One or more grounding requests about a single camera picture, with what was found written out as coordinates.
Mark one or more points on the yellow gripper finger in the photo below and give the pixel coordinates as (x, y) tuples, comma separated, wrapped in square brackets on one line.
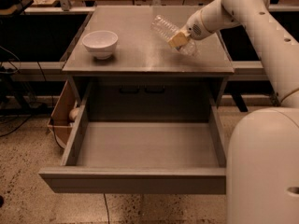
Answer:
[(178, 40)]

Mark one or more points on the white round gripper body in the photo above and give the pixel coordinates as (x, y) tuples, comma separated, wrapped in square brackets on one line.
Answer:
[(194, 27)]

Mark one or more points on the clear plastic water bottle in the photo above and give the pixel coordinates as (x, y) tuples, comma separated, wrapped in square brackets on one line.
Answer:
[(165, 29)]

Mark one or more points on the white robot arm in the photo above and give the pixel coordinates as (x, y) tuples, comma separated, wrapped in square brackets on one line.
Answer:
[(262, 173)]

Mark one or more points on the grey cabinet with counter top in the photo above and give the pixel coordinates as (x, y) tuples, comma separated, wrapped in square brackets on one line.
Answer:
[(193, 84)]

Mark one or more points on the grey open top drawer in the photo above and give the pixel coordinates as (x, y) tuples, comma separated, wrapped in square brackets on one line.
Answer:
[(147, 157)]

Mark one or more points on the white ceramic bowl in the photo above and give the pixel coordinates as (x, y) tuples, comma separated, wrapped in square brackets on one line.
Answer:
[(100, 44)]

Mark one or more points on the right grey lab bench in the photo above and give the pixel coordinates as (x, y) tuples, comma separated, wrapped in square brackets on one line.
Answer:
[(246, 62)]

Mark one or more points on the grey lab bench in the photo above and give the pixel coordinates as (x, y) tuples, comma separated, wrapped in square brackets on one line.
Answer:
[(246, 62), (34, 48)]

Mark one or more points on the pale round object in box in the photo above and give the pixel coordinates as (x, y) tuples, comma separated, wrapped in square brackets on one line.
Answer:
[(73, 114)]

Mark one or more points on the left grey lab bench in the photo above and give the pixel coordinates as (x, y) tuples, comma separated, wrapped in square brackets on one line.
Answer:
[(34, 48)]

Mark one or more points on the brown cardboard box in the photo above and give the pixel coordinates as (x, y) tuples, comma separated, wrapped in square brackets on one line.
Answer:
[(60, 123)]

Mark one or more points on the right black drawer handle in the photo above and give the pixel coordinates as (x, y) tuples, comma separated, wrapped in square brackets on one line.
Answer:
[(154, 89)]

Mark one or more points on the black drawer handle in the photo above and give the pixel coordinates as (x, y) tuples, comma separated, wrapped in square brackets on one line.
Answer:
[(154, 89), (129, 89)]

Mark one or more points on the left black drawer handle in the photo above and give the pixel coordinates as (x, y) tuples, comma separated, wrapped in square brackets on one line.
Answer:
[(129, 89)]

